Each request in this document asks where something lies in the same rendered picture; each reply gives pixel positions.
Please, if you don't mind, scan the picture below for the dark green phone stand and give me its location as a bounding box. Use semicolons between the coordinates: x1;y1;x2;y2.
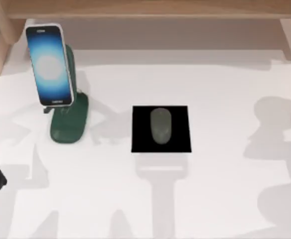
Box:
43;44;90;144

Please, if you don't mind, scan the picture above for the grey computer mouse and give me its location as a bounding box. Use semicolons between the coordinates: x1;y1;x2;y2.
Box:
149;108;172;145

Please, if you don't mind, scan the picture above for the black mouse pad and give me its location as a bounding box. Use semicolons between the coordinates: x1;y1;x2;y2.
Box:
131;105;192;154

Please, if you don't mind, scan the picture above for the pale wooden shelf unit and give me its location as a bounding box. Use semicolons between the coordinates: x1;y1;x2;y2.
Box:
0;0;291;77

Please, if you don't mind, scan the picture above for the white smartphone with blue screen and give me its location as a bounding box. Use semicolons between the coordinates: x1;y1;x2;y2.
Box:
25;23;75;107

